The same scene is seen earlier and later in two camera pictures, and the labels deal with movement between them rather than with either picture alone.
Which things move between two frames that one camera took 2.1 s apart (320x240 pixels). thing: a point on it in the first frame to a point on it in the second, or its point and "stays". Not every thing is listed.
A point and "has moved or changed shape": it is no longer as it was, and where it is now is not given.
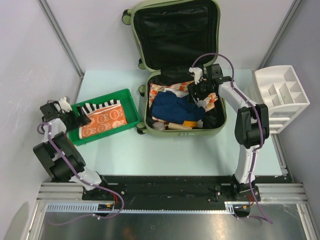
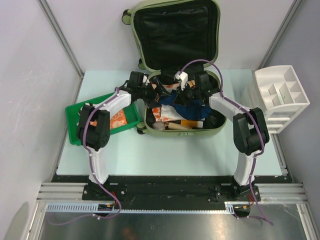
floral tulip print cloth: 183,86 has moved or changed shape
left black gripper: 80,121 to 152,101
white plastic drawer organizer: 282,90 stays
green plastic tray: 132,117 stays
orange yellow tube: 198,124 stays
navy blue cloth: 167,106 has moved or changed shape
